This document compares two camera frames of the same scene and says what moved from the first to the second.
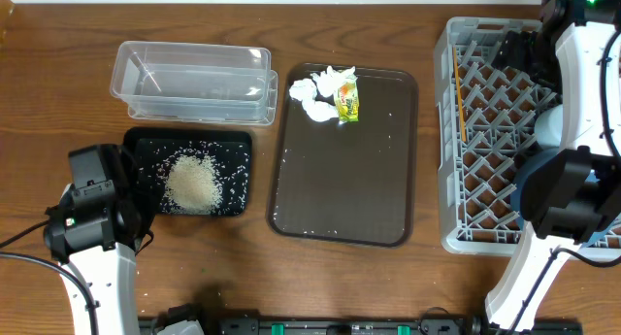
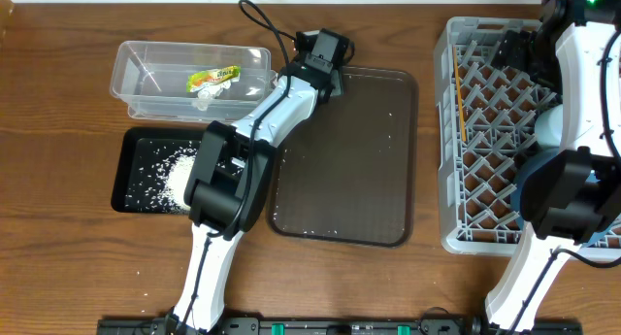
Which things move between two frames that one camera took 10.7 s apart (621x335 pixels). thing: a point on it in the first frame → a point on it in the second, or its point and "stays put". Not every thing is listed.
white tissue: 305,90 → 206,93
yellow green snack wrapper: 346,100 → 199,80
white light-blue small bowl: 548,125 stays put
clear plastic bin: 195,83 stays put
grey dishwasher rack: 486,120 stays put
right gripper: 509,52 stays put
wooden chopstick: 460,96 stays put
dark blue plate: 516,194 stays put
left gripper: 128,167 → 335,85
